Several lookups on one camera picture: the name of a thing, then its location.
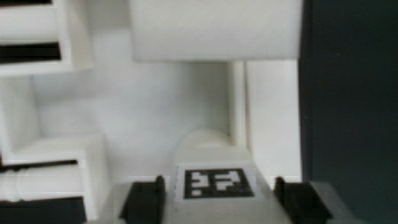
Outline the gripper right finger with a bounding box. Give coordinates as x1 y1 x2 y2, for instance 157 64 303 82
273 176 358 224

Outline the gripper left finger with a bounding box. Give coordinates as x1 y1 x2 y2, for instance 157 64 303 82
120 176 168 224

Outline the white chair leg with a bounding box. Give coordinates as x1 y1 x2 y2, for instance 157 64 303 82
170 130 294 224
131 0 305 61

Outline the white chair seat part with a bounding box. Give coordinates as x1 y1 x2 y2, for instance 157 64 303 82
0 0 228 224

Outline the white U-shaped fence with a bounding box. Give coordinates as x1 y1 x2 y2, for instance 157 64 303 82
248 60 303 185

